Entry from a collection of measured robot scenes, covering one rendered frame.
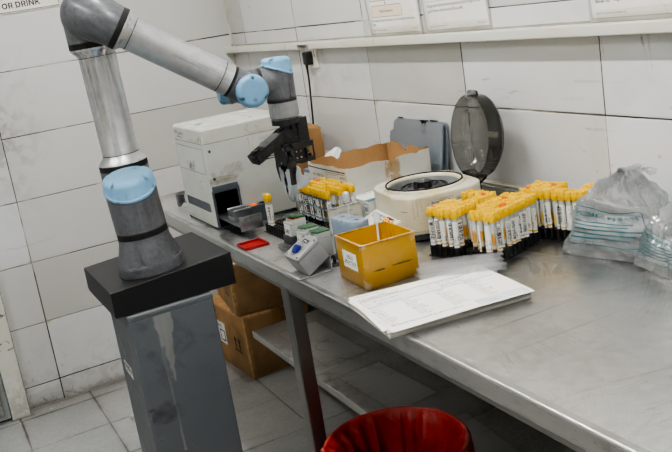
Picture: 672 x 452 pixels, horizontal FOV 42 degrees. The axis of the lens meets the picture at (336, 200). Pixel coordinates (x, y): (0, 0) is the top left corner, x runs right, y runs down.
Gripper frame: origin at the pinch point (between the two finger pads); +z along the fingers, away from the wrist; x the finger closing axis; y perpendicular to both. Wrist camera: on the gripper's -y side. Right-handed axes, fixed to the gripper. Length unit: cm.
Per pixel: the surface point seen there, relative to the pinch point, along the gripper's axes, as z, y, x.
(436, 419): 58, 17, -28
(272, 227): 11.2, 1.2, 17.5
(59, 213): 22, -27, 171
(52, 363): 85, -44, 171
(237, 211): 6.6, -4.5, 27.0
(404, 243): 5.2, 3.6, -45.8
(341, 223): 4.0, 1.8, -22.1
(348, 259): 7.6, -6.1, -37.8
